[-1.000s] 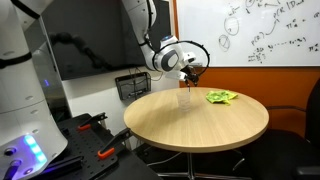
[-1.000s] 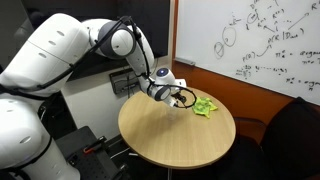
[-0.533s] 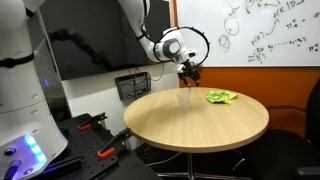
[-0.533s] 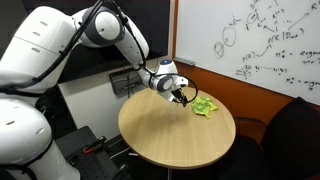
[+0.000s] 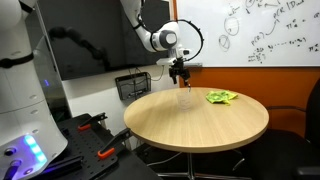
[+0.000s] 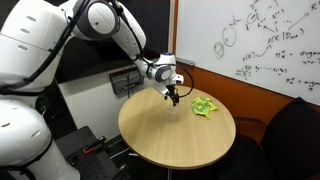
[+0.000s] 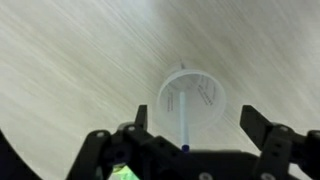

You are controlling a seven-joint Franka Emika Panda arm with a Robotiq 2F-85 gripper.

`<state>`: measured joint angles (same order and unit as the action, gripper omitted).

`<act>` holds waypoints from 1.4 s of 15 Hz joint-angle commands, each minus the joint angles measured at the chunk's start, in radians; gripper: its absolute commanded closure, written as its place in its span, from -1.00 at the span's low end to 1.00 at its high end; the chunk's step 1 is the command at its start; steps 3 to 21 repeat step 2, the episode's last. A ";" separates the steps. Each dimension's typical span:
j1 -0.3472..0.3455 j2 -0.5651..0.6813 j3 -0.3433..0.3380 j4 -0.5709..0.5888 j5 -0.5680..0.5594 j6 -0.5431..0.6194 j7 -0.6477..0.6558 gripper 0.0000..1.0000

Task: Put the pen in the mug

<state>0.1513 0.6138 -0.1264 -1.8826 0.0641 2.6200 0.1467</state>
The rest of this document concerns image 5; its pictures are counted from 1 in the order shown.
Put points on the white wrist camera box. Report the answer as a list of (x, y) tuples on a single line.
[(165, 61)]

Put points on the black wall screen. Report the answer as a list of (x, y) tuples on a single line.
[(100, 30)]

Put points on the grey whiteboard marker tray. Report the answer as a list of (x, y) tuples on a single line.
[(195, 64)]

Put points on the crumpled green cloth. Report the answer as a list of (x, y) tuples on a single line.
[(220, 96)]

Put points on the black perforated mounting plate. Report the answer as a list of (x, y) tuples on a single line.
[(86, 146)]

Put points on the whiteboard with handwriting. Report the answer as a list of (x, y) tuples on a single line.
[(206, 20)]

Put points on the clear plastic measuring mug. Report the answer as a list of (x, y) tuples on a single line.
[(184, 101)]

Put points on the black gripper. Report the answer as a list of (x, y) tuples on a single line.
[(179, 69)]

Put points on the metal table pedestal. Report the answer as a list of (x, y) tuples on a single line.
[(190, 166)]

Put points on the black office chair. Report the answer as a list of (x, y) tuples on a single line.
[(286, 150)]

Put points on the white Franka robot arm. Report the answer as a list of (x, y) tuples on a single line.
[(20, 100)]

